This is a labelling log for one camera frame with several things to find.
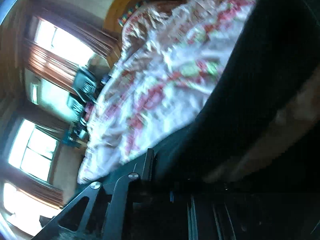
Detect pink floral bed quilt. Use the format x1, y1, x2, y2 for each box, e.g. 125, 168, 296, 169
77, 0, 257, 184

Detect pink curtain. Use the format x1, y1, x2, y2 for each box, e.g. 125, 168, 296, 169
22, 39, 79, 95
36, 10, 118, 59

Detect black pants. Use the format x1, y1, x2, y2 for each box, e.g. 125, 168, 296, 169
75, 0, 320, 240

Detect colourful checkered pillow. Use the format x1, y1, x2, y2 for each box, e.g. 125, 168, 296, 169
118, 0, 149, 27

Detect black leather armchair far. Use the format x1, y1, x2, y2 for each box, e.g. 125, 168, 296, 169
67, 93, 85, 121

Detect pink curtain left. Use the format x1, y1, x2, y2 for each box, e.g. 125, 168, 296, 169
22, 39, 79, 95

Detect black leather armchair near bed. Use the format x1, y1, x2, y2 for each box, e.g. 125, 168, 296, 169
72, 67, 98, 102

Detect pink curtain right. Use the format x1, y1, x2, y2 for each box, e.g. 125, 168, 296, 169
36, 10, 118, 59

